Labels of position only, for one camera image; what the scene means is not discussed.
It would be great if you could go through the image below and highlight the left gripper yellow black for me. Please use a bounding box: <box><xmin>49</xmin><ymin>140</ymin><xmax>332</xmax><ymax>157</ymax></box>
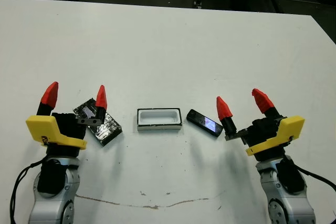
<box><xmin>25</xmin><ymin>81</ymin><xmax>108</xmax><ymax>159</ymax></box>

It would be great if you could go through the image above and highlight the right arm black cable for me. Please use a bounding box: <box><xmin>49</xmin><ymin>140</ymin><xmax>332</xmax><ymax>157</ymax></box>
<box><xmin>283</xmin><ymin>155</ymin><xmax>336</xmax><ymax>186</ymax></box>

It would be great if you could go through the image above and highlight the black camera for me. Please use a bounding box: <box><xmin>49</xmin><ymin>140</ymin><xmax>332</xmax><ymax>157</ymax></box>
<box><xmin>186</xmin><ymin>109</ymin><xmax>224</xmax><ymax>137</ymax></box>

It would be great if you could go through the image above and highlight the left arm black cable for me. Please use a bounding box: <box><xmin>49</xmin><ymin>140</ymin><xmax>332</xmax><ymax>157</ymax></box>
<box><xmin>9</xmin><ymin>158</ymin><xmax>51</xmax><ymax>224</ymax></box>

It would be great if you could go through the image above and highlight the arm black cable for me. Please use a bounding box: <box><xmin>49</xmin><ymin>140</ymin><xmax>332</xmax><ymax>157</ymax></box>
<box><xmin>283</xmin><ymin>155</ymin><xmax>336</xmax><ymax>186</ymax></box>
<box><xmin>9</xmin><ymin>158</ymin><xmax>51</xmax><ymax>224</ymax></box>

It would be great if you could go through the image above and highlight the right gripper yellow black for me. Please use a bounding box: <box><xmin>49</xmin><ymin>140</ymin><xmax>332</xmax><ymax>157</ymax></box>
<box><xmin>216</xmin><ymin>88</ymin><xmax>306</xmax><ymax>162</ymax></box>

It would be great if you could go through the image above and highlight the shiny black box lid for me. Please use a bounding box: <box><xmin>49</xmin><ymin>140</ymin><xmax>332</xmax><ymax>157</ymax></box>
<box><xmin>72</xmin><ymin>98</ymin><xmax>123</xmax><ymax>146</ymax></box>

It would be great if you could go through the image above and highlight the white lined box base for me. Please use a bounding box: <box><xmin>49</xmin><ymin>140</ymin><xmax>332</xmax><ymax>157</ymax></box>
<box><xmin>136</xmin><ymin>107</ymin><xmax>182</xmax><ymax>132</ymax></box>

